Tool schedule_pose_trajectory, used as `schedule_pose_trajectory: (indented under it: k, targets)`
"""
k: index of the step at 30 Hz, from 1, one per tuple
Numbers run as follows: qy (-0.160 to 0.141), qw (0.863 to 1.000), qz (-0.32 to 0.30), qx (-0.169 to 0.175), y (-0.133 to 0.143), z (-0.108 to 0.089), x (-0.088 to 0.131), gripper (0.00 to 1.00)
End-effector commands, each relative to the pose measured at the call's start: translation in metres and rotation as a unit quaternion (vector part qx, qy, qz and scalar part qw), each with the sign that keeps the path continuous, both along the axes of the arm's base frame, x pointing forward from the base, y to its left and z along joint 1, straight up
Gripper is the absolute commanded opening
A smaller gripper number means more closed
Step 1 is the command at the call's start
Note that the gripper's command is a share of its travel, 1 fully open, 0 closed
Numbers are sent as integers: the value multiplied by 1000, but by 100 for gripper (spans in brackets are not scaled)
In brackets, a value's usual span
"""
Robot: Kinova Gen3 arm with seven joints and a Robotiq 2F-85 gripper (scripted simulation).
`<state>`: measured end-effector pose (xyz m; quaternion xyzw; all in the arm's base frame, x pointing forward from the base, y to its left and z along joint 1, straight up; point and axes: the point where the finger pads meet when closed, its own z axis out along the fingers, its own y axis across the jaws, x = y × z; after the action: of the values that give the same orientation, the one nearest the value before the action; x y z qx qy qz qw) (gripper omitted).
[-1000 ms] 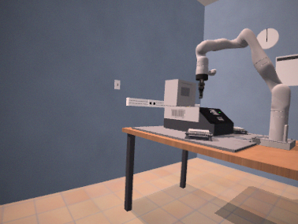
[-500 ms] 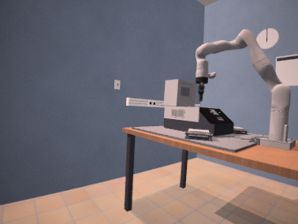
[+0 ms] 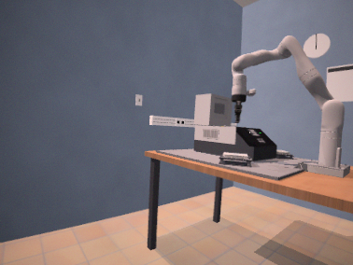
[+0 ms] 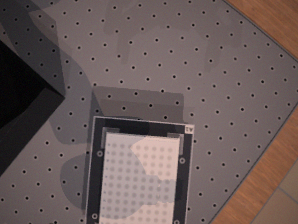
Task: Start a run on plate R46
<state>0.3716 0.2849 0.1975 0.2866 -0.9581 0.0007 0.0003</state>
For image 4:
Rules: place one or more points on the black rectangular frame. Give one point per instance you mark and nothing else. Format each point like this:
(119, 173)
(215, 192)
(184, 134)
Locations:
(102, 125)

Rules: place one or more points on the grey perforated base plate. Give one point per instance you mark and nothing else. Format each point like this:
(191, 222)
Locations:
(198, 62)

